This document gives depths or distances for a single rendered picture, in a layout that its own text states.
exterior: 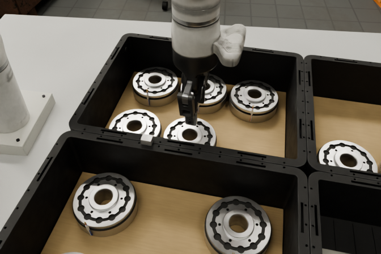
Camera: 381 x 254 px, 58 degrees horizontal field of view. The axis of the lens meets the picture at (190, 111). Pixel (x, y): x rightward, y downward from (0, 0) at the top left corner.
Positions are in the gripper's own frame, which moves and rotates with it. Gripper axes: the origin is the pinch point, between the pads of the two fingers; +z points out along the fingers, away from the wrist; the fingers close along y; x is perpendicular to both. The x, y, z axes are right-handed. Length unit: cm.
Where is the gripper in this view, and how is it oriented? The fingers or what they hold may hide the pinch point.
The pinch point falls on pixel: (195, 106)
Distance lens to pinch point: 64.1
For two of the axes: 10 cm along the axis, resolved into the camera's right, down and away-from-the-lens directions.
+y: -2.6, 6.9, -6.7
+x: 9.7, 1.8, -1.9
